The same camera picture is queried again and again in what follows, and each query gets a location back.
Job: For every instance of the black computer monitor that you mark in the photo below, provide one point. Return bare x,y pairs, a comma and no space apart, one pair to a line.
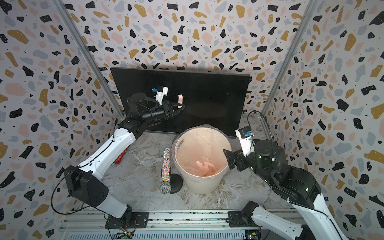
210,99

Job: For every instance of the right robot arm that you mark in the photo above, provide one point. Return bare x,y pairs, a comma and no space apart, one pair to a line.
295,185

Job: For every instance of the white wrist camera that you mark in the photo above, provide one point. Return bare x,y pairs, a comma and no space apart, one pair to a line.
245,136
160,92

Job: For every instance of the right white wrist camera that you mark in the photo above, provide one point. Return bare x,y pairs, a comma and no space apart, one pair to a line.
245,136

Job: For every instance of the red glitter microphone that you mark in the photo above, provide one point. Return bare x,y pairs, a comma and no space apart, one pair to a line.
120,157

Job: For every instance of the green circuit board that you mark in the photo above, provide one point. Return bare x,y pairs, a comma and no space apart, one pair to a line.
252,235
123,236

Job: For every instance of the left aluminium corner post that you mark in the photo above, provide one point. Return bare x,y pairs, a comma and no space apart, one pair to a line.
65,16

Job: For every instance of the cream waste bin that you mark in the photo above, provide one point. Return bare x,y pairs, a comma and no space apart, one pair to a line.
204,180

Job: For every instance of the clear plastic bin liner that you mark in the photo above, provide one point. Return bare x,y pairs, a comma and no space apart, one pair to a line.
186,144

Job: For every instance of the pile of pink notes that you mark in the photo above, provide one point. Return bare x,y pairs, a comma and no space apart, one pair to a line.
206,169

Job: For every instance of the left green circuit board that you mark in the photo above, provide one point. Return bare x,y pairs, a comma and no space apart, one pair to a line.
123,236

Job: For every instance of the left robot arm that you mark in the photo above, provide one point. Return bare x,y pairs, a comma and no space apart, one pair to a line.
84,181

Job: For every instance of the right aluminium corner post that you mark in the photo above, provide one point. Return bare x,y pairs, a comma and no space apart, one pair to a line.
291,52

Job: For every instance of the right green circuit board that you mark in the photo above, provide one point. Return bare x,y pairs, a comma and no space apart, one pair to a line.
252,235

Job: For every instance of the sparkly handheld microphone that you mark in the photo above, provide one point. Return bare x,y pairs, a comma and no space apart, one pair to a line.
165,187

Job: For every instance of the black round microphone stand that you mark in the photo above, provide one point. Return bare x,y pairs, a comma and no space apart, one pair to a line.
176,182

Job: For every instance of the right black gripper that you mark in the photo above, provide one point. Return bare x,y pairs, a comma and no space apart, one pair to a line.
230,157

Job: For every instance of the aluminium corner post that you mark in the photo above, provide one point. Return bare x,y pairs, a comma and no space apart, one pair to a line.
291,52
65,16

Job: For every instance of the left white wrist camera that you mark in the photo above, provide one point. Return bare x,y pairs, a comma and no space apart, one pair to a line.
160,92

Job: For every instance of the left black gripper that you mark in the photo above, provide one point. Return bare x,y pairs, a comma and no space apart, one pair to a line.
168,110

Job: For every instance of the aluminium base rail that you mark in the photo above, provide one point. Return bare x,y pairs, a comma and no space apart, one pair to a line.
164,225

